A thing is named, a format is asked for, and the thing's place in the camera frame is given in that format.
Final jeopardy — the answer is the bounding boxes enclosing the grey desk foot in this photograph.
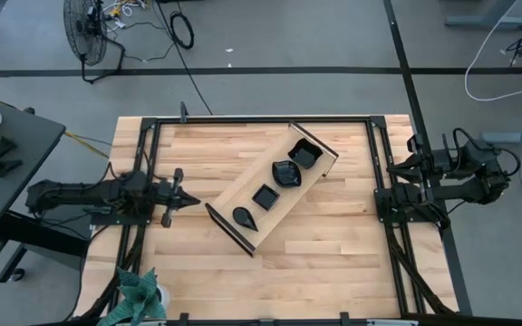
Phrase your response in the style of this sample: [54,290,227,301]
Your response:
[481,120,522,146]
[444,0,522,28]

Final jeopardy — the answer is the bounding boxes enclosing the black wavy square plate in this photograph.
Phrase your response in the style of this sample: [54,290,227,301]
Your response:
[287,138,324,171]

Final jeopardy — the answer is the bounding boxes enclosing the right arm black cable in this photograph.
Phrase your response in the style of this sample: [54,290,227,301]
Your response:
[450,128,522,178]

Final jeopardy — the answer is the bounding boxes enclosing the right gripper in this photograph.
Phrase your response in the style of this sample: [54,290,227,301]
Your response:
[386,133,455,203]

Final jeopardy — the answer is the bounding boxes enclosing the small black square plate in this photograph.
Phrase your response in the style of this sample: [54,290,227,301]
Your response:
[251,183,281,212]

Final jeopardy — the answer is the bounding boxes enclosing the black side table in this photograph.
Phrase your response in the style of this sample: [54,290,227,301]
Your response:
[0,97,91,291]

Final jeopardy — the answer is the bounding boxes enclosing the yellow floor cable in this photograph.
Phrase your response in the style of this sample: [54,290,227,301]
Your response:
[63,129,111,159]

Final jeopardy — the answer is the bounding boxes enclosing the white plant pot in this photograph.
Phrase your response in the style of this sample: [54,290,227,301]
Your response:
[156,284,172,309]

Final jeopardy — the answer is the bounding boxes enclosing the black floor fan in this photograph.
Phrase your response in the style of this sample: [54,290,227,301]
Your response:
[63,0,127,85]

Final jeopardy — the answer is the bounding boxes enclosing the wooden shelf riser black legs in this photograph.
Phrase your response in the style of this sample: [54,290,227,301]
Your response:
[204,120,340,258]

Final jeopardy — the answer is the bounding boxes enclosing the green paper plant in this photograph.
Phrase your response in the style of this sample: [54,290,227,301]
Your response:
[97,266,169,326]

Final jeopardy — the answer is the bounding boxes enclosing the black oval leaf plate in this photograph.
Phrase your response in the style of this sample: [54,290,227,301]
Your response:
[271,159,303,188]

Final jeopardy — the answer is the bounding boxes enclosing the black floor cable with coil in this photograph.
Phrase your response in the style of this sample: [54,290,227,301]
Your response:
[154,0,215,117]

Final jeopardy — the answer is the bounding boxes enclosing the white floor cable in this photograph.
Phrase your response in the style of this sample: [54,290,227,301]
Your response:
[463,0,522,102]

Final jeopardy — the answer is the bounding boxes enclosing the black teardrop plate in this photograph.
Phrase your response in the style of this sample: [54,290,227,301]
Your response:
[232,206,259,233]

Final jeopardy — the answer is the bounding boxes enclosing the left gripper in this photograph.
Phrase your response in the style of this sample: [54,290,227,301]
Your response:
[154,167,202,229]

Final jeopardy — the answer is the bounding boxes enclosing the black wedge part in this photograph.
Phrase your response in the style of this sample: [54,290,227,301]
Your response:
[0,135,19,160]
[0,158,24,178]

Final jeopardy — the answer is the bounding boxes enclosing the white power strip with cables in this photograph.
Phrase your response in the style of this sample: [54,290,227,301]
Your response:
[101,0,153,28]

